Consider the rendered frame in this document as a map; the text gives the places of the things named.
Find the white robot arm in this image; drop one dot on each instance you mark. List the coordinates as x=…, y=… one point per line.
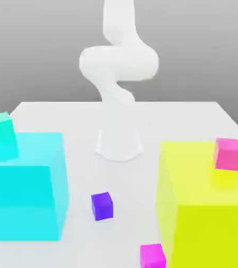
x=119, y=62

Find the small purple cube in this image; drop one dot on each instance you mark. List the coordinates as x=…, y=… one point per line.
x=102, y=207

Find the small pink cube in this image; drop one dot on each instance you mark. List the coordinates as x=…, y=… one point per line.
x=229, y=155

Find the small teal cube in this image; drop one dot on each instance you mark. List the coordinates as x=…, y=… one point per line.
x=2, y=136

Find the small magenta cube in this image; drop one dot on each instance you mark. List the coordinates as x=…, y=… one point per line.
x=152, y=256

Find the large cyan box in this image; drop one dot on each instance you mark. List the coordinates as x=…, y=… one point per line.
x=22, y=199

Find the large yellow box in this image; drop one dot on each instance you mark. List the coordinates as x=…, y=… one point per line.
x=211, y=230

